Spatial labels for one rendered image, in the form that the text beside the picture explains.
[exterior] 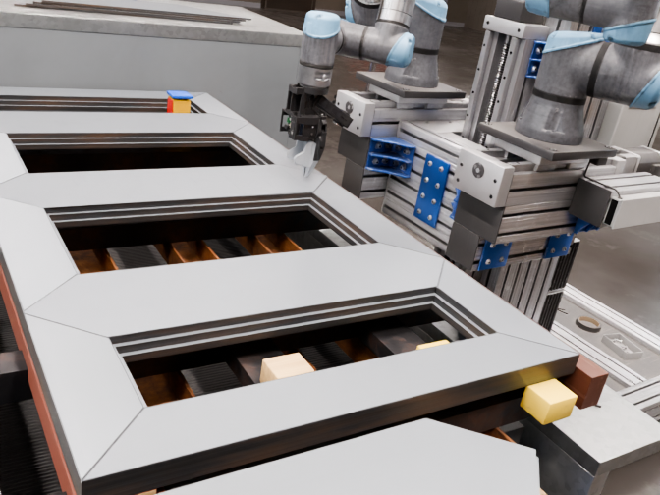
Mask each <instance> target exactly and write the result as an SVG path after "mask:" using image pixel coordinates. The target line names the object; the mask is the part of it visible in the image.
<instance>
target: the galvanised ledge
mask: <svg viewBox="0 0 660 495"><path fill-rule="evenodd" d="M307 232H308V233H310V234H311V235H312V236H313V237H314V238H316V239H317V240H318V241H319V242H320V243H321V244H323V245H324V246H325V247H326V248H337V247H346V246H350V244H349V243H348V242H346V241H345V240H344V239H343V238H341V237H340V236H339V235H338V234H336V233H335V232H334V231H333V230H331V229H322V230H311V231H307ZM418 327H419V328H420V329H421V330H422V331H424V332H425V333H426V334H427V335H428V336H430V337H431V338H432V339H433V340H434V341H435V342H438V341H443V340H447V341H448V342H449V343H452V342H457V341H461V340H466V339H467V338H466V337H465V336H464V335H462V334H461V333H460V332H459V331H457V330H456V329H455V328H454V327H452V326H451V325H450V324H449V323H447V322H446V321H445V320H444V321H439V322H434V323H429V324H423V325H418ZM598 404H599V405H600V406H601V408H598V407H595V406H592V407H589V408H586V409H583V410H580V409H579V408H577V407H576V406H574V408H573V411H572V413H571V416H569V417H566V418H563V419H560V420H557V421H554V422H551V423H548V424H545V425H543V424H541V423H540V422H539V421H538V420H537V419H535V418H534V417H533V416H532V417H529V418H527V420H528V421H529V422H530V423H532V424H533V425H534V426H535V427H536V428H537V429H539V430H540V431H541V432H542V433H543V434H544V435H546V436H547V437H548V438H549V439H550V440H552V441H553V442H554V443H555V444H556V445H557V446H559V447H560V448H561V449H562V450H563V451H564V452H566V453H567V454H568V455H569V456H570V457H571V458H573V459H574V460H575V461H576V462H577V463H578V464H580V465H581V466H582V467H583V468H584V469H586V470H587V471H588V472H589V473H590V474H591V475H593V476H594V477H596V476H598V475H601V474H603V473H605V472H608V471H610V470H613V469H615V468H619V467H622V466H624V465H627V464H629V463H632V462H634V461H637V460H639V459H642V458H644V457H647V456H649V455H652V454H654V453H657V452H659V451H660V423H659V422H657V421H656V420H655V419H653V418H652V417H650V416H649V415H648V414H646V413H645V412H643V411H642V410H640V409H639V408H637V407H636V406H635V405H633V404H632V403H630V402H629V401H628V400H626V399H625V398H624V397H622V396H621V395H619V394H618V393H617V392H615V391H614V390H612V389H611V388H610V387H608V386H607V385H605V386H604V388H603V391H602V393H601V396H600V398H599V401H598Z"/></svg>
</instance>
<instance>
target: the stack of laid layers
mask: <svg viewBox="0 0 660 495"><path fill-rule="evenodd" d="M167 106H168V99H152V98H107V97H63V96H18V95H0V110H61V111H140V112H167ZM7 135H8V137H9V139H10V141H11V143H12V145H13V147H14V148H15V150H16V152H17V154H18V156H19V158H20V160H21V162H22V164H23V166H24V168H25V170H26V173H25V174H27V173H28V170H27V168H26V166H25V164H24V162H23V160H22V158H21V156H20V154H19V152H18V150H25V149H89V148H152V147H216V146H229V147H230V148H232V149H233V150H234V151H235V152H237V153H238V154H239V155H240V156H242V157H243V159H244V160H246V161H247V162H248V163H249V164H251V165H273V164H274V163H272V162H271V161H270V160H269V159H267V158H266V157H265V156H263V155H262V154H261V153H259V152H258V151H257V150H255V149H254V148H253V147H251V146H250V145H249V144H247V143H246V142H245V141H243V140H242V139H241V138H239V137H238V136H237V135H235V134H234V133H56V134H7ZM44 210H45V212H46V214H47V216H48V218H49V220H50V222H51V224H52V226H53V228H54V230H55V231H56V233H57V235H58V237H59V239H60V241H61V243H62V245H63V247H64V249H65V251H66V253H67V255H68V257H69V258H70V260H71V262H72V264H73V266H74V267H75V269H76V271H77V273H78V274H77V275H79V274H80V272H79V270H78V268H77V266H76V264H75V263H74V261H73V259H72V257H71V255H70V254H69V252H68V250H67V248H66V246H65V244H64V242H63V240H62V238H61V236H60V234H59V232H58V230H57V228H68V227H81V226H95V225H109V224H123V223H136V222H150V221H164V220H178V219H192V218H205V217H219V216H233V215H247V214H260V213H274V212H288V211H302V210H308V211H309V212H310V213H312V214H313V215H314V216H315V217H317V218H318V219H319V220H320V221H322V222H323V223H324V224H325V225H327V226H328V227H329V228H330V229H331V230H333V231H334V232H335V233H336V234H338V235H339V236H340V237H341V238H343V239H344V240H345V241H346V242H348V243H349V244H350V245H351V246H356V245H365V244H375V243H377V242H376V241H375V240H373V239H372V238H371V237H370V236H369V235H368V234H367V233H365V232H364V231H363V230H361V229H360V228H359V227H357V226H356V225H355V224H353V223H352V222H351V221H349V220H348V219H347V218H345V217H344V216H343V215H341V214H340V213H339V212H337V211H336V210H335V209H333V208H332V207H331V206H330V205H328V204H327V203H326V202H324V201H323V200H322V199H320V198H319V197H318V196H316V195H315V194H314V192H297V193H283V194H268V195H251V196H235V197H218V198H202V199H186V200H169V201H153V202H137V203H121V204H104V205H89V206H72V207H56V208H44ZM0 263H1V266H2V269H3V272H4V275H5V278H6V281H7V284H8V288H9V291H10V294H11V297H12V300H13V303H14V306H15V309H16V312H17V315H18V317H19V320H20V323H21V326H22V329H23V332H24V335H25V339H26V342H27V347H28V350H29V353H30V356H31V359H32V362H33V365H34V368H35V371H36V374H37V377H38V380H39V383H40V386H41V389H42V393H43V396H44V399H45V402H46V405H47V408H48V410H49V413H50V416H51V419H52V422H53V425H54V428H55V431H56V434H57V437H58V440H59V444H60V447H61V450H62V453H63V456H64V459H65V462H66V465H67V468H68V471H69V474H70V477H71V480H72V482H73V485H74V488H75V491H76V494H77V495H135V494H138V493H141V492H145V491H148V490H152V489H156V488H159V487H163V486H166V485H170V484H174V483H177V482H181V481H185V480H188V479H192V478H195V477H199V476H203V475H206V474H210V473H213V472H216V471H220V470H223V469H227V468H233V467H237V466H241V465H244V464H248V463H251V462H255V461H259V460H262V459H266V458H270V457H273V456H277V455H280V454H284V453H288V452H291V451H295V450H298V449H301V448H305V447H308V446H312V445H316V444H319V443H323V442H327V441H330V440H334V439H337V438H341V437H345V436H348V435H352V434H356V433H359V432H363V431H365V430H369V429H373V428H376V427H380V426H384V425H387V424H391V423H394V422H398V421H402V420H405V419H409V418H413V417H416V416H420V415H423V414H427V413H433V412H437V411H441V410H444V409H447V408H450V407H454V406H458V405H461V404H465V403H469V402H472V401H476V400H479V399H483V398H487V397H490V396H494V395H498V394H501V393H505V392H508V391H512V390H516V389H519V388H522V387H526V386H529V385H533V384H536V383H540V382H544V381H547V380H551V379H555V378H558V377H562V376H565V375H569V374H573V373H574V371H575V368H576V366H577V363H578V358H579V356H580V355H577V356H573V357H567V358H563V359H559V360H555V361H551V362H547V363H543V364H539V365H536V366H533V367H529V368H525V369H521V370H517V371H513V372H509V373H505V374H501V375H497V376H494V377H490V378H486V379H482V380H478V381H474V382H470V383H467V384H463V385H459V386H456V387H452V388H448V389H444V390H440V391H436V392H432V393H428V394H424V395H420V396H417V397H413V398H409V399H405V400H401V401H398V402H394V403H390V404H386V405H383V406H379V407H375V408H371V409H367V410H363V411H359V412H352V413H348V414H345V415H341V416H337V417H333V418H329V419H325V420H321V421H317V422H314V423H310V424H307V425H303V426H299V427H295V428H291V429H287V430H283V431H279V432H275V433H271V434H268V435H264V436H260V437H256V438H252V439H248V440H245V441H241V442H237V443H234V444H230V445H226V446H222V447H218V448H214V449H210V450H206V451H202V452H198V453H195V454H191V455H187V456H183V457H179V458H176V459H172V460H168V461H164V462H160V463H157V464H153V465H149V466H145V467H138V468H134V469H130V470H126V471H122V472H119V473H115V474H111V475H107V476H103V477H99V478H95V479H92V480H88V481H84V482H82V481H81V480H80V477H79V474H78V471H77V468H76V465H75V462H74V459H73V456H72V454H71V451H70V448H69V445H68V442H67V439H66V436H65V433H64V430H63V427H62V424H61V421H60V418H59V415H58V414H57V411H56V408H55V405H54V402H53V399H52V396H51V393H50V390H49V387H48V384H47V381H46V378H45V375H44V373H43V370H42V367H41V364H40V361H39V358H38V355H37V352H36V349H35V346H34V343H33V340H32V337H31V335H30V333H29V330H28V325H27V322H26V319H25V316H24V313H23V308H22V306H21V303H20V300H19V297H18V294H17V291H16V289H15V286H14V283H13V280H12V277H11V274H10V272H9V269H8V266H7V263H6V260H5V257H4V255H3V252H2V249H1V247H0ZM429 309H431V310H433V311H434V312H435V313H436V314H438V315H439V316H440V317H441V318H443V319H444V320H445V321H446V322H447V323H449V324H450V325H451V326H452V327H454V328H455V329H456V330H457V331H459V332H460V333H461V334H462V335H464V336H465V337H466V338H467V339H470V338H475V337H480V336H484V335H489V334H494V333H497V332H496V331H494V330H493V329H492V328H490V327H489V326H488V325H486V324H485V323H484V322H482V321H481V320H480V319H478V318H477V317H476V316H474V315H473V314H472V313H470V312H469V311H468V310H467V309H465V308H464V307H463V306H461V305H460V304H459V303H457V302H456V301H454V300H453V299H452V298H450V297H449V296H448V295H446V294H445V293H444V292H442V291H441V290H440V289H438V286H437V287H433V288H426V289H420V290H413V291H407V292H400V293H395V294H388V295H382V296H376V297H369V298H363V299H356V300H350V301H343V302H331V303H326V304H319V305H313V306H306V307H300V308H294V309H287V310H281V311H274V312H268V313H261V314H256V315H249V316H243V317H236V318H230V319H223V320H217V321H211V322H204V323H198V324H192V325H186V326H179V327H173V328H166V329H160V330H153V331H147V332H140V333H135V334H129V335H122V336H116V337H109V339H110V341H111V343H112V345H113V347H114V349H115V351H116V353H117V354H118V356H119V358H120V360H121V362H122V364H123V366H124V368H125V369H126V371H127V373H128V375H129V377H130V379H131V381H132V383H133V385H134V387H135V389H136V391H137V394H138V396H139V398H140V400H141V402H142V404H143V406H144V407H145V408H146V407H147V405H146V403H145V401H144V399H143V397H142V395H141V393H140V391H139V389H138V386H137V384H136V382H135V380H134V378H133V377H132V375H131V373H130V371H129V369H128V368H127V366H126V362H132V361H138V360H144V359H149V358H160V357H165V356H170V355H176V354H181V353H187V352H193V351H198V350H204V349H210V348H215V347H221V346H227V345H233V344H238V343H243V342H249V341H254V340H260V339H266V338H271V337H277V336H283V335H288V334H294V333H300V332H304V331H310V330H316V329H322V328H327V327H333V326H339V325H344V324H350V323H356V322H361V321H366V320H372V319H377V318H383V317H389V316H394V315H400V314H406V313H412V312H417V311H423V310H429Z"/></svg>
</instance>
